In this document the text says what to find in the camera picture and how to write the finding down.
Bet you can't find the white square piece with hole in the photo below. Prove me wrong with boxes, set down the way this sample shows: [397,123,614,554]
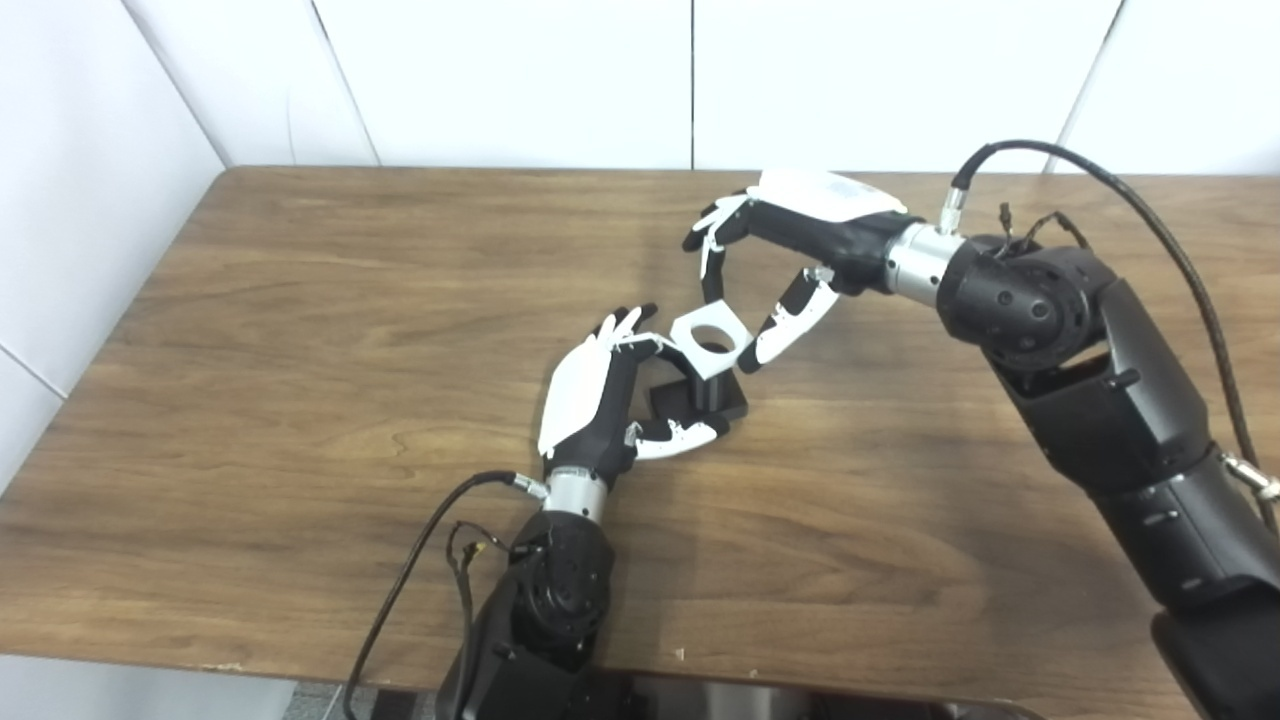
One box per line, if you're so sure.
[668,306,755,382]

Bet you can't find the thick black right wrist cable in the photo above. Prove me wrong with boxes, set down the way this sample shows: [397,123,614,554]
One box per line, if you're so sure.
[938,140,1280,531]

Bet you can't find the black robot torso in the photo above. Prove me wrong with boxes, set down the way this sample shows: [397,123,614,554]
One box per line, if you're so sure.
[590,670,1041,720]

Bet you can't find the thin right arm wire bundle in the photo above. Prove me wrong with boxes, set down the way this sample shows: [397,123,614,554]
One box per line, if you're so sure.
[995,203,1091,256]

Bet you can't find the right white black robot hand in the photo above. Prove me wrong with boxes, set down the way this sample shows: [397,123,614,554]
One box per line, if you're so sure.
[683,168,926,376]

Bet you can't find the thick black wrist cable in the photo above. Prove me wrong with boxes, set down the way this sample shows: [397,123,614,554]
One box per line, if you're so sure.
[938,140,1280,531]
[343,470,549,720]

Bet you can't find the thick black left wrist cable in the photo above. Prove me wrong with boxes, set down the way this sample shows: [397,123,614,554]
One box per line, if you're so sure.
[343,470,549,720]

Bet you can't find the thin arm wire bundle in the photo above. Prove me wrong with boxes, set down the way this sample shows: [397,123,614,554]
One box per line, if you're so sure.
[995,203,1091,256]
[445,520,516,661]

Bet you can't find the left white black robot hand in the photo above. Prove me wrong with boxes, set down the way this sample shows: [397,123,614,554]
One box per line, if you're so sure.
[537,304,731,481]

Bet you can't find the thin left arm wire bundle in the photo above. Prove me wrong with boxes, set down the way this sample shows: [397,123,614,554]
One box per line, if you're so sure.
[445,520,516,661]

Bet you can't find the black peg with square base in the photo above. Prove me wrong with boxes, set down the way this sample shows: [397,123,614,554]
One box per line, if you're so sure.
[650,342,749,426]

